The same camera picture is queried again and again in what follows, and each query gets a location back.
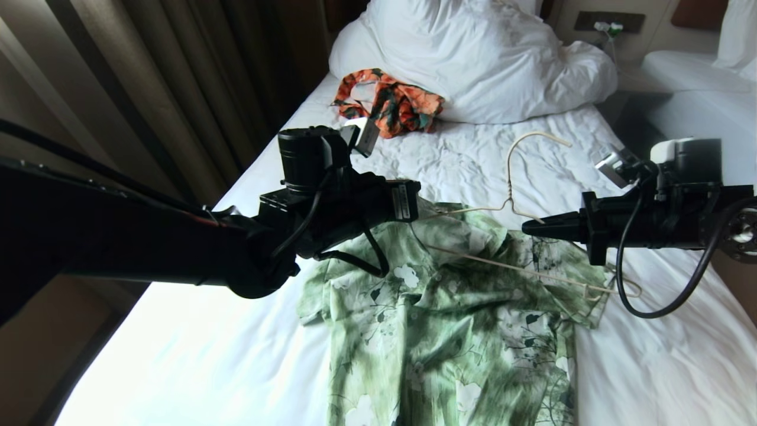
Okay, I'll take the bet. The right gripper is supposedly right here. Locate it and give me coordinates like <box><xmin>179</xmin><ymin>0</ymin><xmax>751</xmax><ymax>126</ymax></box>
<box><xmin>522</xmin><ymin>185</ymin><xmax>713</xmax><ymax>266</ymax></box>

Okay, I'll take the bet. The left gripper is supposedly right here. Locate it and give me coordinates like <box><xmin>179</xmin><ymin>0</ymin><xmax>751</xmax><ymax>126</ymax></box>
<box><xmin>342</xmin><ymin>170</ymin><xmax>422</xmax><ymax>240</ymax></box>

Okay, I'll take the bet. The orange floral shirt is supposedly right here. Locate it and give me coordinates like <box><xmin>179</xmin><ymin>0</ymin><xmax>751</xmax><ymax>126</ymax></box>
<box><xmin>331</xmin><ymin>68</ymin><xmax>445</xmax><ymax>140</ymax></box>

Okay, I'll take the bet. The green floral shirt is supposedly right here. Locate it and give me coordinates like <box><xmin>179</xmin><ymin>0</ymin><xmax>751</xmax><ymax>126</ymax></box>
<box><xmin>296</xmin><ymin>200</ymin><xmax>616</xmax><ymax>426</ymax></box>

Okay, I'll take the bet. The neighbouring white bed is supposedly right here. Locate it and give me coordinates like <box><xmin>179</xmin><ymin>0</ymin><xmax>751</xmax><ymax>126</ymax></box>
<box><xmin>642</xmin><ymin>50</ymin><xmax>757</xmax><ymax>185</ymax></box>

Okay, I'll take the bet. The bed with white sheet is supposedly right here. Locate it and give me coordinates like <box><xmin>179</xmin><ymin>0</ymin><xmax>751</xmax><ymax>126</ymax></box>
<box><xmin>55</xmin><ymin>71</ymin><xmax>757</xmax><ymax>426</ymax></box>

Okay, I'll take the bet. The large white pillow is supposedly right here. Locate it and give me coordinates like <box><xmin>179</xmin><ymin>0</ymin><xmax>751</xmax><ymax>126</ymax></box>
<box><xmin>328</xmin><ymin>0</ymin><xmax>619</xmax><ymax>125</ymax></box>

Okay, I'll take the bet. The brown curtain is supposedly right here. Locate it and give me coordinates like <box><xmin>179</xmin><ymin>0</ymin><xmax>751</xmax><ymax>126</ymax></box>
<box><xmin>0</xmin><ymin>0</ymin><xmax>367</xmax><ymax>208</ymax></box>

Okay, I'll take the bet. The small white pillow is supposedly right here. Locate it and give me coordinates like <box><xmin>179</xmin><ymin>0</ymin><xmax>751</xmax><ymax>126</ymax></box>
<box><xmin>712</xmin><ymin>0</ymin><xmax>757</xmax><ymax>81</ymax></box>

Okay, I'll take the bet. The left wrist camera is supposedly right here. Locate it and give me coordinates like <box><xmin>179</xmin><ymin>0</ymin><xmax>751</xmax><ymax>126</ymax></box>
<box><xmin>340</xmin><ymin>117</ymin><xmax>383</xmax><ymax>159</ymax></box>

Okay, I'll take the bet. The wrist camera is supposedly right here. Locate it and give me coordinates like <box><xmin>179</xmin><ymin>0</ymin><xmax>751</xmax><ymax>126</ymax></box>
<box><xmin>340</xmin><ymin>117</ymin><xmax>383</xmax><ymax>159</ymax></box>
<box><xmin>594</xmin><ymin>147</ymin><xmax>644</xmax><ymax>190</ymax></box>

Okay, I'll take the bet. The beige wire hanger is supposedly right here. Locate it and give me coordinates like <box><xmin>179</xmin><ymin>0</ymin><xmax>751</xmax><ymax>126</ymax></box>
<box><xmin>414</xmin><ymin>131</ymin><xmax>643</xmax><ymax>301</ymax></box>

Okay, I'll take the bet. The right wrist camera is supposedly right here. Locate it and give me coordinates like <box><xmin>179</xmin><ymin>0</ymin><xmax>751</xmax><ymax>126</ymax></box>
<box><xmin>594</xmin><ymin>147</ymin><xmax>644</xmax><ymax>190</ymax></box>

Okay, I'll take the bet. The dark wall socket panel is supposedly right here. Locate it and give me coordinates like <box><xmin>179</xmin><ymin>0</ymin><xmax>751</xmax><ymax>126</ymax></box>
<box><xmin>574</xmin><ymin>11</ymin><xmax>646</xmax><ymax>34</ymax></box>

